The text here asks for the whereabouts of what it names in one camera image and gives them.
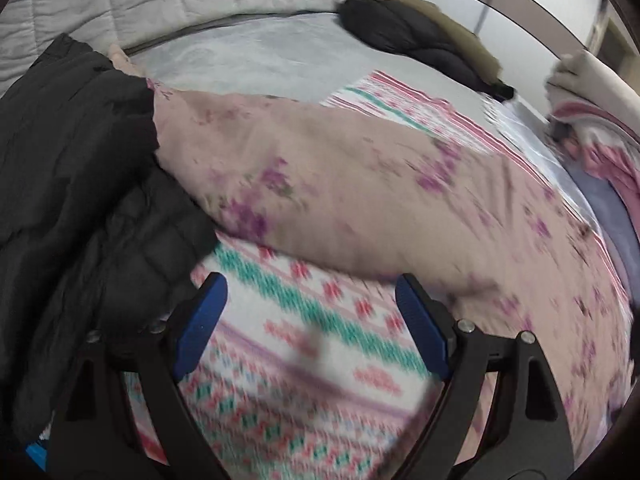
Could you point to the patterned pink white blanket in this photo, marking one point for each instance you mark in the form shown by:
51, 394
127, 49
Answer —
300, 360

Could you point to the white quilted headboard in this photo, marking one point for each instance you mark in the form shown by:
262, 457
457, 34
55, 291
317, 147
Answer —
150, 5

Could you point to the pink white striped cloth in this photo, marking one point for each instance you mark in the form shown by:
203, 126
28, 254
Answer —
595, 120

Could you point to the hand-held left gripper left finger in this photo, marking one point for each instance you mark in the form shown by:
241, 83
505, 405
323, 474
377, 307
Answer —
200, 317

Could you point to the black puffer jacket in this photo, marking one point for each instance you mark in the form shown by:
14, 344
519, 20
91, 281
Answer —
80, 175

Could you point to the lavender cloth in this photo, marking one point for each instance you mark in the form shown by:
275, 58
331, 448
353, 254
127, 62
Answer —
607, 220

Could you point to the dark jacket with fur hood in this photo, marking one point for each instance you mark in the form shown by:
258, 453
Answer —
415, 35

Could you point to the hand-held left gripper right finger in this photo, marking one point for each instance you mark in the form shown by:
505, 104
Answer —
422, 317

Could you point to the wardrobe with brown trim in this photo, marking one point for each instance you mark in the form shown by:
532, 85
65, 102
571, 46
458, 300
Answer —
505, 10

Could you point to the pink floral quilt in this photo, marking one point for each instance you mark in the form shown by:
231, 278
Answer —
360, 195

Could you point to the grey bed sheet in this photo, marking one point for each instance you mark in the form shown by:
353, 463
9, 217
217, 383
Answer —
260, 55

